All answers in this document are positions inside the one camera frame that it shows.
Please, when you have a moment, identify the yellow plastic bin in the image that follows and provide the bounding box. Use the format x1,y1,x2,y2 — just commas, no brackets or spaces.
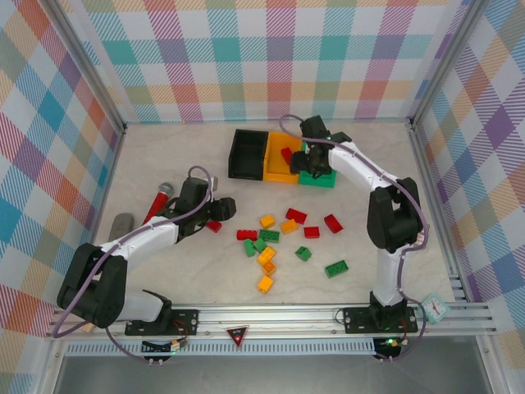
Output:
262,131,307,184

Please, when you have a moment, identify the green plastic bin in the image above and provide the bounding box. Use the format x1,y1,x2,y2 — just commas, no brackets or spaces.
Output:
297,139,340,190

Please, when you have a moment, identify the red toy microphone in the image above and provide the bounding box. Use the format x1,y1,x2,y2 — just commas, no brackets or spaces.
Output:
141,182,176,226

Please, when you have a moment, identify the black plastic bin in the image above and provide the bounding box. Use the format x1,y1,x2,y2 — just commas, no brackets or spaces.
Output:
227,128,270,181

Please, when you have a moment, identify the grey stone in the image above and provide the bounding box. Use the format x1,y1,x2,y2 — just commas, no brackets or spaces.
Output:
107,212,135,241

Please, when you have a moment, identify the green six-stud lego brick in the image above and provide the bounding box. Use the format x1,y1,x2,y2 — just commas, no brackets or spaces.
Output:
324,260,350,279

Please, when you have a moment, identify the black red triangle sign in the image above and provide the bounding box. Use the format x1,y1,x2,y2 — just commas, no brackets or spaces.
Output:
226,325,250,350

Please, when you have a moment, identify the black controller board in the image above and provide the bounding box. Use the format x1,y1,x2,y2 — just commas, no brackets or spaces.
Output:
372,337,404,359
141,339,189,355

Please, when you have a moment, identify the teal alarm clock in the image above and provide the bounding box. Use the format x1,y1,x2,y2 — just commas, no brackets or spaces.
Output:
422,291,451,325

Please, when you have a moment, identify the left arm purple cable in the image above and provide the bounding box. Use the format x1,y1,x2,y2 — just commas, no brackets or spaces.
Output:
51,165,218,366

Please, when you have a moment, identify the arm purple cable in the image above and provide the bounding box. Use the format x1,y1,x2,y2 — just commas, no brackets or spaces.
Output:
278,114,431,364
51,165,218,366

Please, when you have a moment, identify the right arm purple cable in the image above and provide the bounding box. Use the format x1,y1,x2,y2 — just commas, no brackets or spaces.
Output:
278,114,431,364

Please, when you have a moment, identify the aluminium side rail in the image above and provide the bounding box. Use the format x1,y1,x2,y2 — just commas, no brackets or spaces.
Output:
409,121,468,305
84,122,128,255

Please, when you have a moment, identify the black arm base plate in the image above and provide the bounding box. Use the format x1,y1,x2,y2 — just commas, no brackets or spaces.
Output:
125,308,200,337
342,306,419,334

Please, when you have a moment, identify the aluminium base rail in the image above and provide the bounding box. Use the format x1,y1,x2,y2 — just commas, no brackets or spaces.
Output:
43,304,495,341

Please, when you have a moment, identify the slotted grey cable duct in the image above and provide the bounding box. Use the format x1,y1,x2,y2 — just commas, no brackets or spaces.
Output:
65,338,377,357

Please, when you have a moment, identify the aluminium frame post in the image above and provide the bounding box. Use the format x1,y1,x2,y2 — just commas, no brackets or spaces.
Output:
47,0,128,135
409,0,489,128

